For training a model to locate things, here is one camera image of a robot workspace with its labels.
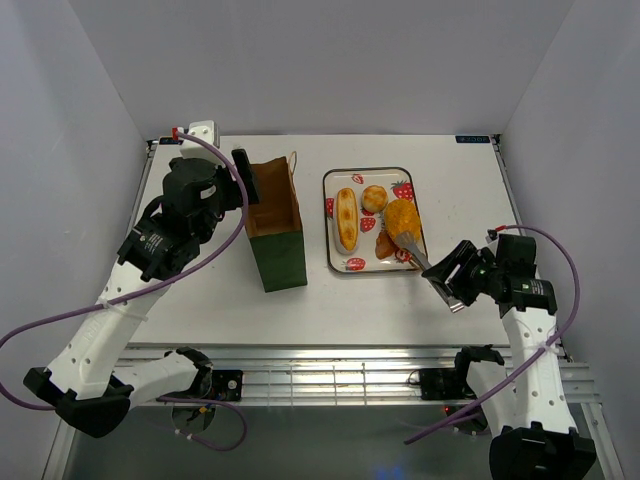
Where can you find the metal food tongs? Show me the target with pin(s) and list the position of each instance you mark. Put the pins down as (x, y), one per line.
(425, 265)

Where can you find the blue label sticker right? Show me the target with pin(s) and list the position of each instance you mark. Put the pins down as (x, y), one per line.
(472, 139)

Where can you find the aluminium table rail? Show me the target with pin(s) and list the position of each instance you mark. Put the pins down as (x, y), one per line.
(319, 377)

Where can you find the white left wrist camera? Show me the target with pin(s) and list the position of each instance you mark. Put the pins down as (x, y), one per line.
(206, 131)

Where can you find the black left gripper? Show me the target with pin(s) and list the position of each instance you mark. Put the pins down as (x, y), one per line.
(248, 175)

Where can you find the green brown paper bag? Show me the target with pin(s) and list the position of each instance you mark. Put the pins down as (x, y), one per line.
(274, 227)

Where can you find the small brown croissant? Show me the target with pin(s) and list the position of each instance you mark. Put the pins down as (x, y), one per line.
(385, 247)

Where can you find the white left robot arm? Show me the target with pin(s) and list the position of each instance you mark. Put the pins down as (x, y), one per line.
(83, 384)

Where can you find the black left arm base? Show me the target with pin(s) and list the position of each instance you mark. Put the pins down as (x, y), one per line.
(226, 385)

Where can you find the long sesame bread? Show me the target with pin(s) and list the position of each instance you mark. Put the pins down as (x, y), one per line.
(346, 221)

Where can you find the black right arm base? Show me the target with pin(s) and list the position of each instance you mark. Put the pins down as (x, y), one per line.
(439, 384)

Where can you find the small round bun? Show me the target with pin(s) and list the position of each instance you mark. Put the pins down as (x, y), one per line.
(374, 198)

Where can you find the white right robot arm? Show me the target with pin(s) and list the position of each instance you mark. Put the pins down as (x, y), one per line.
(534, 435)

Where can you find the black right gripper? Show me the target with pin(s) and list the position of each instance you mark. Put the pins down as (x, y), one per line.
(456, 284)

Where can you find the large orange crumb bread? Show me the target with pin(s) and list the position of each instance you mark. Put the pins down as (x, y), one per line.
(402, 222)

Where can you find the strawberry pattern tray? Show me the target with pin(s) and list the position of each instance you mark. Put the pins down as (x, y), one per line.
(398, 184)

